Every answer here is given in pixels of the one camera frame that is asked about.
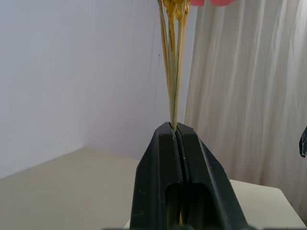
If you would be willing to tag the pink flower bouquet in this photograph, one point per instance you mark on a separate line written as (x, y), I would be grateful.
(211, 2)

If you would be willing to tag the yellow dried wheat bouquet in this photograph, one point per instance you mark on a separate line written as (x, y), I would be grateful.
(174, 72)

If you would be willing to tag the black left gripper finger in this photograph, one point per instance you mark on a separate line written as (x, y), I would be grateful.
(153, 172)
(206, 172)

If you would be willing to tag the white pleated curtain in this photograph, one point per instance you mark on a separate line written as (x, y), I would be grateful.
(249, 91)

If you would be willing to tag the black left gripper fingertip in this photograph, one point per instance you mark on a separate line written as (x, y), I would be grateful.
(303, 143)

